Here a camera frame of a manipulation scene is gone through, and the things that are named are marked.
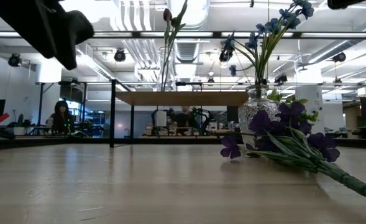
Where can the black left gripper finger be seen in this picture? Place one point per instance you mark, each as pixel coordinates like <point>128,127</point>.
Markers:
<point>63,43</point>
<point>39,37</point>

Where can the blue artificial flower bunch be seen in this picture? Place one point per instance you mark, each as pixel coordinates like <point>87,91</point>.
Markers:
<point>260,67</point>

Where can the artificial tulip stem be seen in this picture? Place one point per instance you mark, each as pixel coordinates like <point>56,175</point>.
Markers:
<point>167,14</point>

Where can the tall clear glass vase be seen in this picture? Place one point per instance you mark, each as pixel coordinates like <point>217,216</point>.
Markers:
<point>168,74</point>

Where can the round textured glass vase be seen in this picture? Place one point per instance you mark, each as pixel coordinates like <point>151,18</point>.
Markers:
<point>251,112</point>

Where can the purple artificial flower bunch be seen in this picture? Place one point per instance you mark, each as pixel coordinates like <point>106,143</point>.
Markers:
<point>350,183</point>

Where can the black ceiling spotlight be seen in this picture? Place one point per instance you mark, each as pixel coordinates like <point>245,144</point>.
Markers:
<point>225,56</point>
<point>14,60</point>
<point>119,55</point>
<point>339,57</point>

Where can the person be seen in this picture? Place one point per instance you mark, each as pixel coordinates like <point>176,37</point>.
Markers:
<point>61,119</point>
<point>185,116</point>

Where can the green leafy plant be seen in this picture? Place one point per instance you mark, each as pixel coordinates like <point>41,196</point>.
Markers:
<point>310,116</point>

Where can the black overhead frame beam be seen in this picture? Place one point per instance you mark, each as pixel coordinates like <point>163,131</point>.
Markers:
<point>136,34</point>

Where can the black table frame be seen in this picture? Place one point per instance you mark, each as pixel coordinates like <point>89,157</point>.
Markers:
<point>30,143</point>

